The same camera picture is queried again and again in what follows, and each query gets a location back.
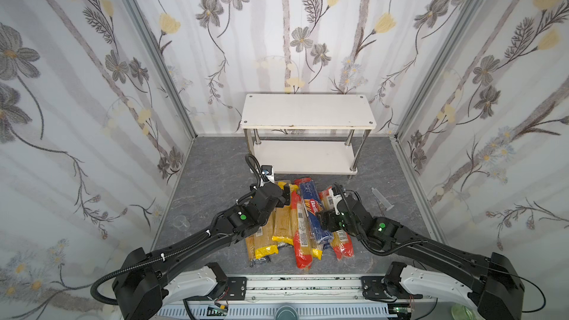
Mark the red spaghetti pack with label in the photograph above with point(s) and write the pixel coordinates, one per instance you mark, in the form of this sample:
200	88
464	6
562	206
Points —
341	243

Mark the yellow spaghetti pack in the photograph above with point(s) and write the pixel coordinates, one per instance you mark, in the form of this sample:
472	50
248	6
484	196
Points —
282	234
316	248

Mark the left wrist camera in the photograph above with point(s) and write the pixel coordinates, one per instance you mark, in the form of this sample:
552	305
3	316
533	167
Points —
267	173

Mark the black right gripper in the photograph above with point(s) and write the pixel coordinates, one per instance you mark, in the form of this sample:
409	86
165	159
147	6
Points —
331	219

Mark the clear plastic syringe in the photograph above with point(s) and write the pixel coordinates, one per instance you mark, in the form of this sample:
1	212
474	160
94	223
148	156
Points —
381	199

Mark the yellow-banded whole wheat pack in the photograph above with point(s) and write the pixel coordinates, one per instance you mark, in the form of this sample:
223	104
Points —
260	245

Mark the green glass bowl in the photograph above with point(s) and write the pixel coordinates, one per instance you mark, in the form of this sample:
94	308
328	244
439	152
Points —
460	312

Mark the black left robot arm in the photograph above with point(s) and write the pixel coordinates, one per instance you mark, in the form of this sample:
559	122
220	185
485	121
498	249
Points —
139	287

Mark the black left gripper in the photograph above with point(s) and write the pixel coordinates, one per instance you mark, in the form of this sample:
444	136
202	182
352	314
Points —
275	190

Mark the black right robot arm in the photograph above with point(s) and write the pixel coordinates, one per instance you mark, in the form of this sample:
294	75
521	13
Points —
488	284

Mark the blue Barilla spaghetti pack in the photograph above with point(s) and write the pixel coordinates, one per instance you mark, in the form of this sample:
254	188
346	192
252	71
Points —
313	206

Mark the clear plastic cup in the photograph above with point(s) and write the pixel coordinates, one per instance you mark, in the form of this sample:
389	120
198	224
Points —
181	223

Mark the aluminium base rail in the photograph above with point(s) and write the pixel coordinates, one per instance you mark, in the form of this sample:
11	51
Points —
289	296

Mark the white two-tier shelf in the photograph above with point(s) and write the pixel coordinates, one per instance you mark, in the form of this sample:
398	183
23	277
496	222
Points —
307	134

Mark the yellow bottom spaghetti pack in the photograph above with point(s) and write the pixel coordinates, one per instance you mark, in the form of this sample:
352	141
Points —
316	248

